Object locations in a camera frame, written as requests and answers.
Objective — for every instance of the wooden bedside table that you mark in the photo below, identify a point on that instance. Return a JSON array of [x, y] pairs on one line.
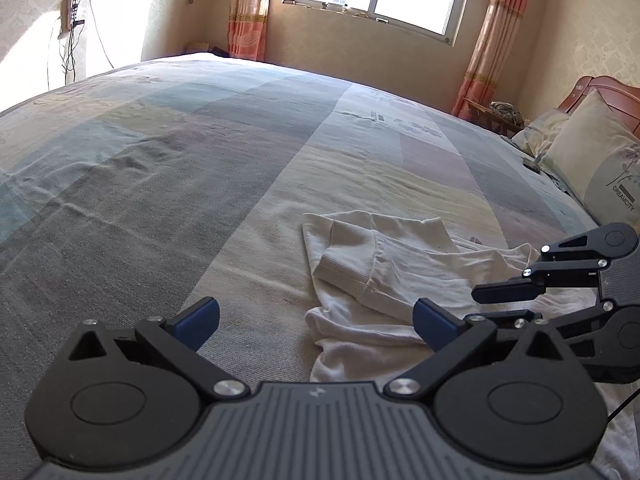
[[488, 118]]

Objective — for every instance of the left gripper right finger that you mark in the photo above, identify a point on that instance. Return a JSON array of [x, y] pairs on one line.
[[456, 342]]

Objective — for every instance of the right orange striped curtain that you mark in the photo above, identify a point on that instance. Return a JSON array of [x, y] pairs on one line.
[[494, 43]]

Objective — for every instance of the orange striped curtain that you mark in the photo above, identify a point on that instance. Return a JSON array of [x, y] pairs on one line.
[[494, 43], [247, 29]]

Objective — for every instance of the pastel pillow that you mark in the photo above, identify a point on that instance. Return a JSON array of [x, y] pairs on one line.
[[537, 137], [597, 156]]

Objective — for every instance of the patchwork pastel bed sheet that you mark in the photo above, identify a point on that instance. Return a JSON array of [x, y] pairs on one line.
[[141, 191]]

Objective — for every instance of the wooden headboard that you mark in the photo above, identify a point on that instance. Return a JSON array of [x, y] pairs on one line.
[[621, 99]]

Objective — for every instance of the front pastel pillow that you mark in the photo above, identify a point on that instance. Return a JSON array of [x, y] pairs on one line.
[[597, 156]]

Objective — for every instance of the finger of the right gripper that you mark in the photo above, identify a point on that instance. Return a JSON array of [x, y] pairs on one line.
[[530, 318], [537, 278]]

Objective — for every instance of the rear pastel pillow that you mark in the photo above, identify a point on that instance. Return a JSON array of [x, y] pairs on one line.
[[537, 137]]

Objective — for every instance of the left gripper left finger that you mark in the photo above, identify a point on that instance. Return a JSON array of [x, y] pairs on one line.
[[174, 344]]

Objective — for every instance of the white printed sweatshirt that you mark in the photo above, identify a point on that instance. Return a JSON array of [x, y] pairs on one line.
[[524, 408]]

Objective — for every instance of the black remote control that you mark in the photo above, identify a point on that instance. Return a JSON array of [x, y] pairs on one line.
[[531, 165]]

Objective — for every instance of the left orange striped curtain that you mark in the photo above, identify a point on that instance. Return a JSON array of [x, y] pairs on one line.
[[247, 29]]

